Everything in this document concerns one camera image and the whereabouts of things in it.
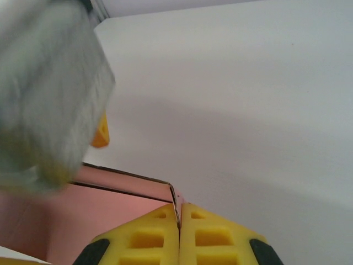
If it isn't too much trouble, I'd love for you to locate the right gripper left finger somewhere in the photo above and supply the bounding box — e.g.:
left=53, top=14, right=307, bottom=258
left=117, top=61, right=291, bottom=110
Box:
left=72, top=203, right=180, bottom=265

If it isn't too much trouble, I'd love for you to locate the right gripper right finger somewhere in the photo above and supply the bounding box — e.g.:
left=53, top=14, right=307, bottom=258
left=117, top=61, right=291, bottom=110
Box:
left=179, top=202, right=285, bottom=265

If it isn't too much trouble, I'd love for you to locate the pink paper box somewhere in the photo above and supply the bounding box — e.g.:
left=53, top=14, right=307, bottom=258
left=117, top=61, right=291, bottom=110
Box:
left=0, top=162, right=191, bottom=265

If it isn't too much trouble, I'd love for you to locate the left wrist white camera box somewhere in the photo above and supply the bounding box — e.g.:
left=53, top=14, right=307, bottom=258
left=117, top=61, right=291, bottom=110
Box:
left=0, top=0, right=116, bottom=194

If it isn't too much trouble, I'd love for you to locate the aluminium frame post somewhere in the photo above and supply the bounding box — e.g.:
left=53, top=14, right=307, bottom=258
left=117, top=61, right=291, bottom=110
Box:
left=89, top=0, right=110, bottom=22

